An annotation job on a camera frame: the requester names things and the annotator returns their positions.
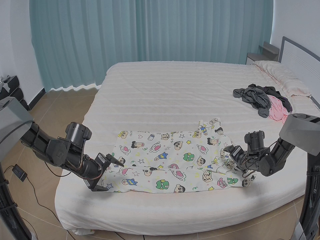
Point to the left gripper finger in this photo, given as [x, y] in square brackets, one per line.
[100, 188]
[113, 159]

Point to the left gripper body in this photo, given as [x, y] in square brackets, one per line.
[95, 171]

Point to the blue-green curtain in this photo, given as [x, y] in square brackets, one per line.
[150, 21]

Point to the pink garment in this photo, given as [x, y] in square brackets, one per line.
[276, 109]

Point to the grey bedside table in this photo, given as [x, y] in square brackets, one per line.
[262, 55]

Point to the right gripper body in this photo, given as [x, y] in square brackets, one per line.
[240, 160]

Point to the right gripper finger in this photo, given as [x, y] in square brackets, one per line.
[228, 149]

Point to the white printed pyjama top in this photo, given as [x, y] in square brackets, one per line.
[170, 159]

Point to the black power adapter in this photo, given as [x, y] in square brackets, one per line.
[20, 172]

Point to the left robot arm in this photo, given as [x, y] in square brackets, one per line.
[50, 149]

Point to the black garment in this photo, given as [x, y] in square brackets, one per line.
[275, 91]

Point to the pale pink pillow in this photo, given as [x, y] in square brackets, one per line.
[282, 76]

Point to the dark grey garment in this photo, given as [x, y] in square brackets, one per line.
[255, 99]

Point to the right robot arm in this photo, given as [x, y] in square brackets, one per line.
[297, 131]

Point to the bed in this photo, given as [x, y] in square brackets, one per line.
[162, 89]

